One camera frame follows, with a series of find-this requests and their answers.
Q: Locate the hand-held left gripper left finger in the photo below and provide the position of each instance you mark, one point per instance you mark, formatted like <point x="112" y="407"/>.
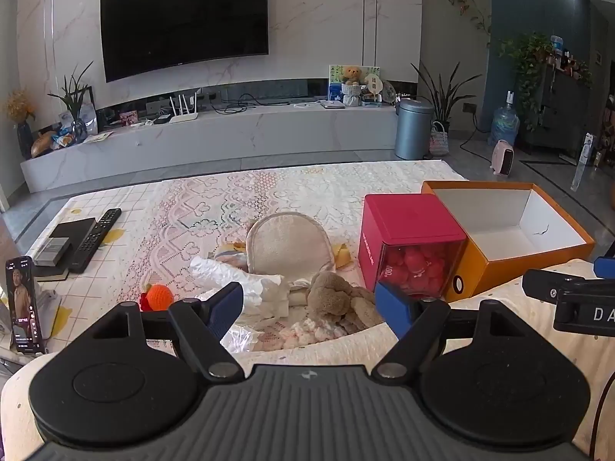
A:
<point x="225" y="308"/>

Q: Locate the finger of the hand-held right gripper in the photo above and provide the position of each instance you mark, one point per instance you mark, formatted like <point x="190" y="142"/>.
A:
<point x="543" y="283"/>
<point x="606" y="267"/>

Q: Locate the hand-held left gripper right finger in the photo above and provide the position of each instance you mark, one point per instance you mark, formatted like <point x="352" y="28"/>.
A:
<point x="391" y="309"/>

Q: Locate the clear plastic bag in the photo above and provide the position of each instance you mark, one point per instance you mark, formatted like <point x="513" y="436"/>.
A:
<point x="240" y="338"/>

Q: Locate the orange cardboard box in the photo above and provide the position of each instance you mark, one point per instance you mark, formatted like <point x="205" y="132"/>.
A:
<point x="504" y="245"/>

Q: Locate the brown plush toy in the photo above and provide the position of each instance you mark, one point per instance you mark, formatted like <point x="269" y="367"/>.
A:
<point x="336" y="297"/>

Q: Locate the orange crochet ball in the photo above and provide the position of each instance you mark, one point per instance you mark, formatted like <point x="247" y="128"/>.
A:
<point x="159" y="296"/>

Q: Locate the pink white fluffy cloth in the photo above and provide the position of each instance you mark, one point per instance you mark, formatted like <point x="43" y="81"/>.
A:
<point x="298" y="333"/>

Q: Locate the red crochet ball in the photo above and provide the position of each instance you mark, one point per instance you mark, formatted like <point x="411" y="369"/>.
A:
<point x="143" y="302"/>

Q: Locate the beige round bath mitt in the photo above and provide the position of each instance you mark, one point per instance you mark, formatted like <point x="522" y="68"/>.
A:
<point x="288" y="245"/>

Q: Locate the red square box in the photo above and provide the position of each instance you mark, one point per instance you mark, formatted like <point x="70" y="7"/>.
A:
<point x="408" y="221"/>

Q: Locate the lace patterned blanket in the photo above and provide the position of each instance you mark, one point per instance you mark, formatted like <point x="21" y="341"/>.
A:
<point x="216" y="197"/>

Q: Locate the pink space heater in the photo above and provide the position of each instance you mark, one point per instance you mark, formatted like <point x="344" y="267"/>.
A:
<point x="502" y="157"/>

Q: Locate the black remote control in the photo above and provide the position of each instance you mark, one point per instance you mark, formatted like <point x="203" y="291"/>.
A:
<point x="96" y="237"/>

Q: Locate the blue water jug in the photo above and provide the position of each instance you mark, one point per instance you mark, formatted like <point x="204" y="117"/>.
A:
<point x="504" y="125"/>

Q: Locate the dark grey cabinet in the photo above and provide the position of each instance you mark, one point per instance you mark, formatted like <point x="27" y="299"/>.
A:
<point x="562" y="110"/>

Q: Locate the black flat box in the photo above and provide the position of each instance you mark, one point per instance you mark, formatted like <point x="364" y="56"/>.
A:
<point x="77" y="230"/>

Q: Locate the white marble TV cabinet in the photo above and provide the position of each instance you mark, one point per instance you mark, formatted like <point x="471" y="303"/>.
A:
<point x="240" y="141"/>

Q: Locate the woven pink basket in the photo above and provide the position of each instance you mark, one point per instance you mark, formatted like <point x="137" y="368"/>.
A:
<point x="438" y="141"/>

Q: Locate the small grey box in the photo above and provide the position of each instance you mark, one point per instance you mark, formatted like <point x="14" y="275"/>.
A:
<point x="53" y="251"/>

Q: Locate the blue grey trash can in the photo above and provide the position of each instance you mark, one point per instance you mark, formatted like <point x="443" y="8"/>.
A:
<point x="413" y="129"/>

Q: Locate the white router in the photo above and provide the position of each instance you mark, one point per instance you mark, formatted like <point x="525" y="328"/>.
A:
<point x="182" y="114"/>

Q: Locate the smartphone on stand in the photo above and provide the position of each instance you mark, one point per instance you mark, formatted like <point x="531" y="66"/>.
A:
<point x="24" y="302"/>

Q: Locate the long leaf potted plant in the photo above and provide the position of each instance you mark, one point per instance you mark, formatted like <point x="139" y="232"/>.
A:
<point x="444" y="96"/>

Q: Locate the trailing green plant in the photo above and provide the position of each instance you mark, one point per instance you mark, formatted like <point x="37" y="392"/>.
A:
<point x="526" y="62"/>

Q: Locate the blue bottle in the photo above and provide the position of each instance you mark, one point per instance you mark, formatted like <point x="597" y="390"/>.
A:
<point x="556" y="44"/>

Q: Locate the round paper fan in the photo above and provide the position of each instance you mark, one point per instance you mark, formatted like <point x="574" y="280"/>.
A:
<point x="373" y="81"/>

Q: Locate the teddy bear bouquet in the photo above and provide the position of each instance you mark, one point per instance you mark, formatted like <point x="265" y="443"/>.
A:
<point x="351" y="84"/>

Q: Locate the snack bags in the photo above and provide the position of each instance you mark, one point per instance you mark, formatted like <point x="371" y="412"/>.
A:
<point x="69" y="132"/>

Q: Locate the green picture card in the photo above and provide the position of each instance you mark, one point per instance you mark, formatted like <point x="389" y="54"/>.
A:
<point x="335" y="79"/>

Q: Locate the small green potted plant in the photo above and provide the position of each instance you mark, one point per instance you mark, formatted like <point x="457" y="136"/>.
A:
<point x="73" y="96"/>

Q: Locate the vase with yellow flowers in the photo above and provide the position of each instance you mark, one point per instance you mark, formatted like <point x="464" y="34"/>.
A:
<point x="20" y="115"/>

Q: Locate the black television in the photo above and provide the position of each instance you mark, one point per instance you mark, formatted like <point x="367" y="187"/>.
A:
<point x="182" y="19"/>

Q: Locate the wall socket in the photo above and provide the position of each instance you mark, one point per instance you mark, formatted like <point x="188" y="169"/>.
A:
<point x="469" y="107"/>

